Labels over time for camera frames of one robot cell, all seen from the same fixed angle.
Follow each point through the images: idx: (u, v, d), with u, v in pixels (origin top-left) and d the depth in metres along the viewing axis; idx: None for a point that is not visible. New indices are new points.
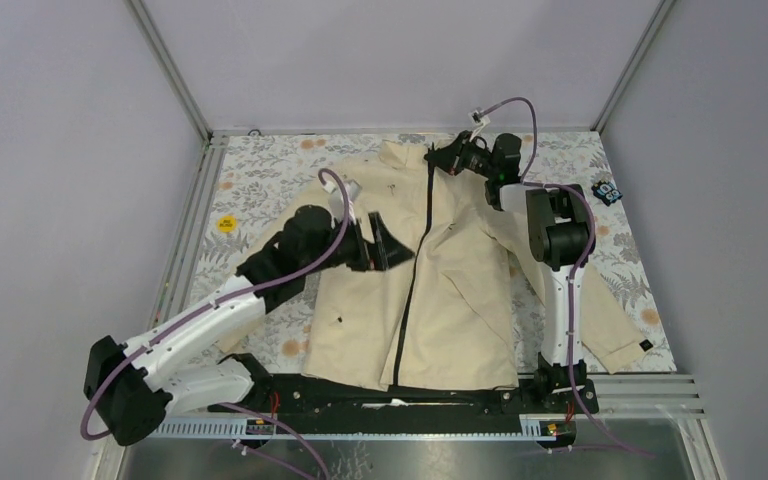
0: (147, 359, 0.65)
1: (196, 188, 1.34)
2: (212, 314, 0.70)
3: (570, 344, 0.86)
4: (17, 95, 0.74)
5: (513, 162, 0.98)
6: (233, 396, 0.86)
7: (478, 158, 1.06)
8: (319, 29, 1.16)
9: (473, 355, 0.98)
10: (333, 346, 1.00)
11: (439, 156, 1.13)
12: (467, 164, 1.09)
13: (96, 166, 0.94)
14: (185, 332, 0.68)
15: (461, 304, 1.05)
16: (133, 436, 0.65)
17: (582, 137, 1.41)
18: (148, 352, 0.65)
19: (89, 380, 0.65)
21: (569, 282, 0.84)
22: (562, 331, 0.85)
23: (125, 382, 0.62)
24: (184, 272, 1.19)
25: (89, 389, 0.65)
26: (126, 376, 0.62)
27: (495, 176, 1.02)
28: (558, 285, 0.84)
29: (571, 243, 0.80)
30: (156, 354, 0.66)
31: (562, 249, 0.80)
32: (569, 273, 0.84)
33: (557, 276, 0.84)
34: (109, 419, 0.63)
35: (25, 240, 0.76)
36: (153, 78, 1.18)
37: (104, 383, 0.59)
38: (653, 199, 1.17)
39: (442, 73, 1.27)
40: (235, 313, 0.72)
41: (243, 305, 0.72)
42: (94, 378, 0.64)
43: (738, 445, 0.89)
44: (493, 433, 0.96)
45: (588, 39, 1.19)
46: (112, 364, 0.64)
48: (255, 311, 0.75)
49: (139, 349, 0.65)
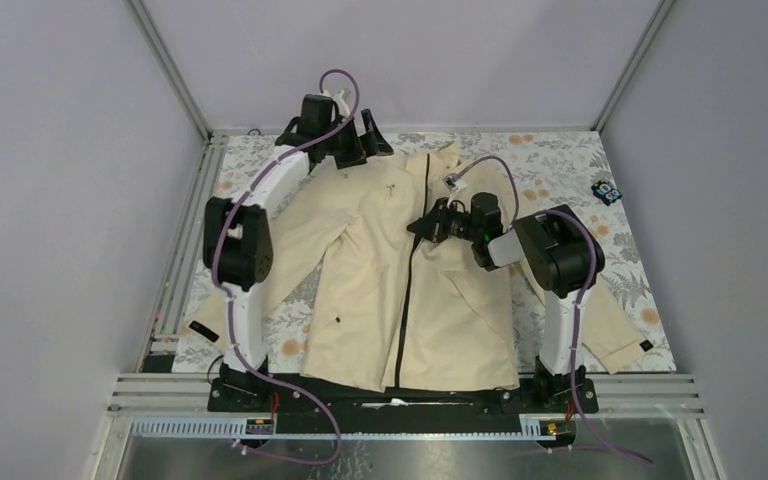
0: (254, 198, 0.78)
1: (196, 187, 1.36)
2: (281, 168, 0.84)
3: (572, 356, 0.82)
4: (17, 93, 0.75)
5: (494, 218, 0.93)
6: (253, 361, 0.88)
7: (457, 223, 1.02)
8: (318, 30, 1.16)
9: (472, 356, 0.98)
10: (332, 346, 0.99)
11: (421, 224, 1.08)
12: (449, 230, 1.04)
13: (95, 165, 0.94)
14: (270, 178, 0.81)
15: (462, 304, 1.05)
16: (257, 274, 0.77)
17: (583, 137, 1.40)
18: (251, 195, 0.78)
19: (209, 236, 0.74)
21: (576, 306, 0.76)
22: (567, 345, 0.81)
23: (251, 219, 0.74)
24: (184, 271, 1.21)
25: (210, 247, 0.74)
26: (247, 214, 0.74)
27: (480, 236, 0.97)
28: (565, 308, 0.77)
29: (580, 263, 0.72)
30: (257, 195, 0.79)
31: (572, 270, 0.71)
32: (577, 296, 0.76)
33: (565, 300, 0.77)
34: (244, 252, 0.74)
35: (24, 238, 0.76)
36: (154, 79, 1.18)
37: (232, 214, 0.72)
38: (653, 199, 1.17)
39: (442, 72, 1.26)
40: (293, 168, 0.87)
41: (298, 159, 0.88)
42: (215, 233, 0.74)
43: (739, 446, 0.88)
44: (493, 433, 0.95)
45: (588, 38, 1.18)
46: (230, 213, 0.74)
48: (304, 168, 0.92)
49: (244, 194, 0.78)
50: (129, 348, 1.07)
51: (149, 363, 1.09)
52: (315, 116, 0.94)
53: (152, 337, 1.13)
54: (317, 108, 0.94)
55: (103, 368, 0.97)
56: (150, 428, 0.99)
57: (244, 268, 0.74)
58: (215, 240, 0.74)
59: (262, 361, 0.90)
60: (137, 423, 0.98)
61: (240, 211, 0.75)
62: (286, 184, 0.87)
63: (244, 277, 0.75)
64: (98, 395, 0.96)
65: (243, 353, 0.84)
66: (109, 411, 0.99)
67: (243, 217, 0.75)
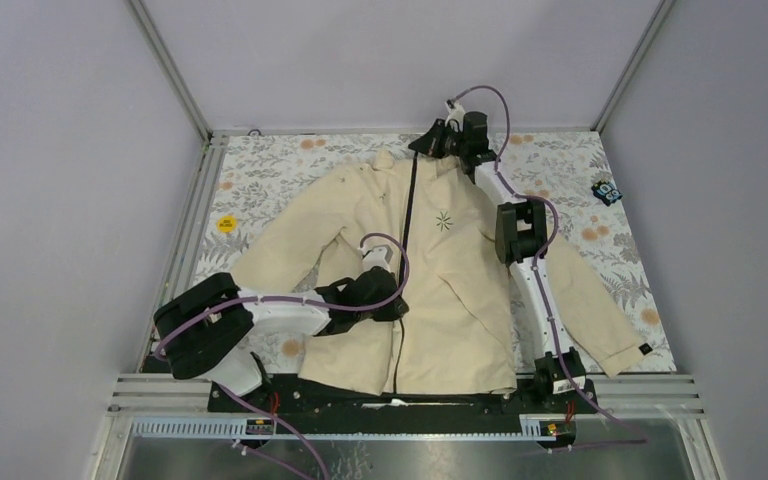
0: (254, 307, 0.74)
1: (196, 187, 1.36)
2: (299, 308, 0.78)
3: (555, 331, 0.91)
4: (18, 92, 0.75)
5: (481, 132, 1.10)
6: (240, 387, 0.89)
7: (450, 138, 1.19)
8: (318, 31, 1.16)
9: (469, 357, 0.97)
10: (327, 349, 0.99)
11: (420, 143, 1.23)
12: (442, 148, 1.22)
13: (96, 165, 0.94)
14: (283, 306, 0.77)
15: (459, 306, 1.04)
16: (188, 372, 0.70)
17: (582, 137, 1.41)
18: (257, 303, 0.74)
19: (185, 300, 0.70)
21: (535, 273, 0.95)
22: (544, 316, 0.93)
23: (232, 317, 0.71)
24: (184, 272, 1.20)
25: (178, 307, 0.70)
26: (237, 311, 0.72)
27: (467, 148, 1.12)
28: (527, 274, 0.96)
29: (530, 246, 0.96)
30: (260, 308, 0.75)
31: (522, 250, 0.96)
32: (533, 264, 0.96)
33: (524, 267, 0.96)
34: (192, 344, 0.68)
35: (24, 237, 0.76)
36: (154, 80, 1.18)
37: (224, 305, 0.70)
38: (653, 200, 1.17)
39: (442, 73, 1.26)
40: (308, 316, 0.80)
41: (316, 314, 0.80)
42: (197, 299, 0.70)
43: (739, 446, 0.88)
44: (493, 433, 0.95)
45: (588, 39, 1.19)
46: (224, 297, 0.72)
48: (313, 324, 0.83)
49: (253, 296, 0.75)
50: (129, 348, 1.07)
51: (149, 364, 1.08)
52: (366, 290, 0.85)
53: (152, 337, 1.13)
54: (375, 285, 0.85)
55: (104, 369, 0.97)
56: (150, 428, 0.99)
57: (181, 359, 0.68)
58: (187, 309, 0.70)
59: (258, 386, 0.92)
60: (138, 423, 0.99)
61: (233, 307, 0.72)
62: (288, 323, 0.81)
63: (171, 363, 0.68)
64: (98, 395, 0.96)
65: (225, 386, 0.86)
66: (108, 411, 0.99)
67: (230, 312, 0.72)
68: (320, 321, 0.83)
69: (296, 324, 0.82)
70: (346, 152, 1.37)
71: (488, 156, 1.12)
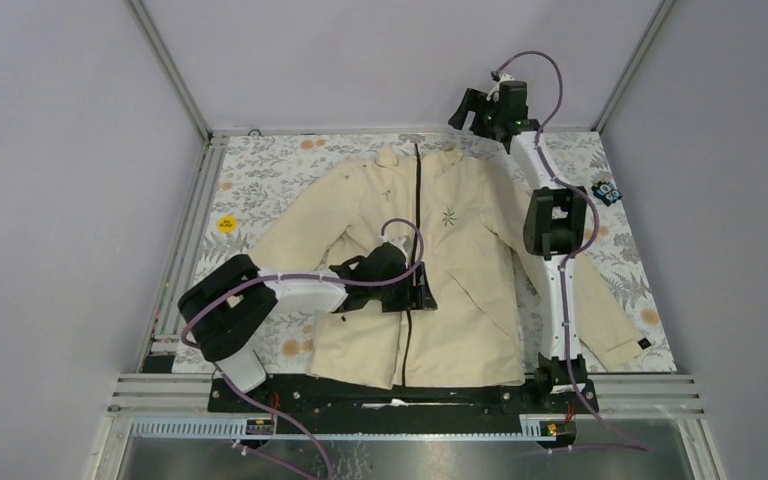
0: (276, 286, 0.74)
1: (196, 187, 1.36)
2: (317, 284, 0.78)
3: (566, 337, 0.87)
4: (17, 92, 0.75)
5: (519, 98, 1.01)
6: (246, 383, 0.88)
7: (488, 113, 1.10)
8: (318, 31, 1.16)
9: (476, 350, 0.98)
10: (336, 344, 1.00)
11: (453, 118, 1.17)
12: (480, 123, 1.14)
13: (95, 165, 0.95)
14: (301, 283, 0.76)
15: (468, 301, 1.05)
16: (221, 350, 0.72)
17: (582, 138, 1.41)
18: (277, 281, 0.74)
19: (207, 283, 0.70)
21: (561, 272, 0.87)
22: (558, 323, 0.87)
23: (255, 297, 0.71)
24: (185, 272, 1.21)
25: (201, 292, 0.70)
26: (257, 291, 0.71)
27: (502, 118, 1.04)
28: (552, 274, 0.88)
29: (562, 241, 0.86)
30: (281, 286, 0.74)
31: (552, 244, 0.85)
32: (560, 263, 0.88)
33: (551, 265, 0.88)
34: (221, 324, 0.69)
35: (23, 237, 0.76)
36: (153, 80, 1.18)
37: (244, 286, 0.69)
38: (653, 200, 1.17)
39: (442, 73, 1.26)
40: (327, 293, 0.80)
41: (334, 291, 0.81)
42: (219, 283, 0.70)
43: (739, 446, 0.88)
44: (493, 433, 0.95)
45: (587, 39, 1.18)
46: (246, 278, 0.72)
48: (332, 303, 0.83)
49: (272, 274, 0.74)
50: (129, 348, 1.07)
51: (149, 364, 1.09)
52: (380, 264, 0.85)
53: (152, 337, 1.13)
54: (388, 259, 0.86)
55: (103, 369, 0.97)
56: (150, 428, 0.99)
57: (211, 340, 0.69)
58: (209, 292, 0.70)
59: (261, 383, 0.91)
60: (137, 423, 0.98)
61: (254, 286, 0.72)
62: (308, 303, 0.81)
63: (200, 344, 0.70)
64: (98, 395, 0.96)
65: (230, 380, 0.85)
66: (109, 411, 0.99)
67: (251, 292, 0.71)
68: (337, 298, 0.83)
69: (315, 302, 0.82)
70: (346, 152, 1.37)
71: (527, 124, 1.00)
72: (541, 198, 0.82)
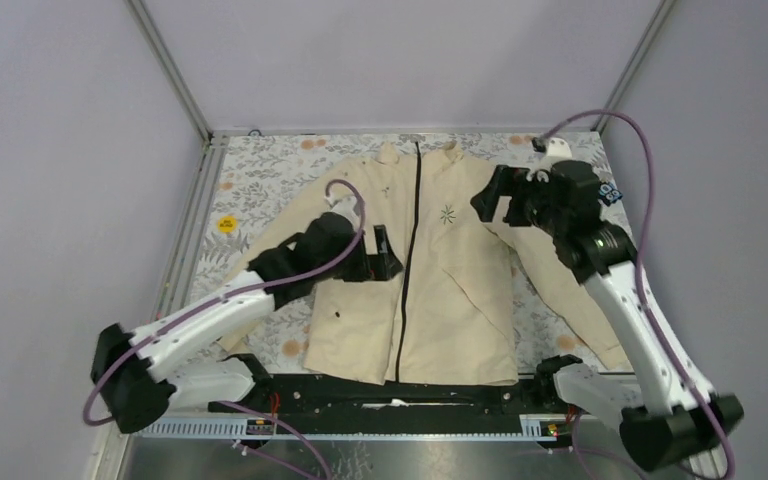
0: (153, 348, 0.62)
1: (196, 187, 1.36)
2: (222, 308, 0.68)
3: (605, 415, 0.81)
4: (17, 90, 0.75)
5: (586, 192, 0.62)
6: (233, 394, 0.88)
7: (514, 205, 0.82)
8: (318, 31, 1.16)
9: (472, 346, 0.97)
10: (331, 340, 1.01)
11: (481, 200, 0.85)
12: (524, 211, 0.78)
13: (95, 165, 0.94)
14: (190, 325, 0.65)
15: (464, 300, 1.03)
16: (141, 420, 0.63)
17: (583, 138, 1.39)
18: (155, 342, 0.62)
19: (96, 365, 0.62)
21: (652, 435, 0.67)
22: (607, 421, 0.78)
23: (131, 369, 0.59)
24: (184, 271, 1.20)
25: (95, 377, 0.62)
26: (131, 365, 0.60)
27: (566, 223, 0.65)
28: None
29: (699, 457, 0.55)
30: (161, 344, 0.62)
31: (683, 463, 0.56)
32: None
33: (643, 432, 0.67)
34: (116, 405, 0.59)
35: (24, 236, 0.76)
36: (153, 80, 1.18)
37: (109, 370, 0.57)
38: (654, 200, 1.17)
39: (442, 72, 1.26)
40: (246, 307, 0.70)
41: (256, 299, 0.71)
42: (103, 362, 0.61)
43: (738, 447, 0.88)
44: (493, 433, 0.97)
45: (588, 38, 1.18)
46: (119, 354, 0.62)
48: (264, 307, 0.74)
49: (146, 339, 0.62)
50: None
51: None
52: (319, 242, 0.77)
53: None
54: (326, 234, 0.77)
55: None
56: (151, 428, 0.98)
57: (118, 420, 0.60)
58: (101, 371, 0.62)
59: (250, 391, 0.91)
60: None
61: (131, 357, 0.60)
62: (229, 325, 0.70)
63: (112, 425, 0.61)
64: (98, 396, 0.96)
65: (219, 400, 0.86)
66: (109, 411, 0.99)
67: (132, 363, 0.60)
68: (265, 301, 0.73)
69: (235, 320, 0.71)
70: (346, 152, 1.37)
71: (615, 243, 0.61)
72: (675, 420, 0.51)
